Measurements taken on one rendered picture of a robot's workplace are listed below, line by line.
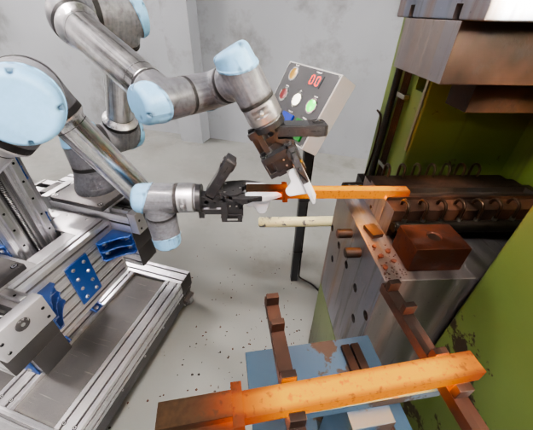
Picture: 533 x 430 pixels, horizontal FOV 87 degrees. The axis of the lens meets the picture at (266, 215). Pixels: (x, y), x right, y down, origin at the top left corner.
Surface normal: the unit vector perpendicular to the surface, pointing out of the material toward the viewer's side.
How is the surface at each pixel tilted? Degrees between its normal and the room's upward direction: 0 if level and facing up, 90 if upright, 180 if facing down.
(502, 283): 90
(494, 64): 90
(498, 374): 90
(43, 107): 85
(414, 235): 0
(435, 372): 0
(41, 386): 0
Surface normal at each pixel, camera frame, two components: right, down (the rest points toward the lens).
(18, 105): 0.60, 0.42
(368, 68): -0.29, 0.56
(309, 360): 0.02, -0.80
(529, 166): -1.00, 0.01
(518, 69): 0.05, 0.59
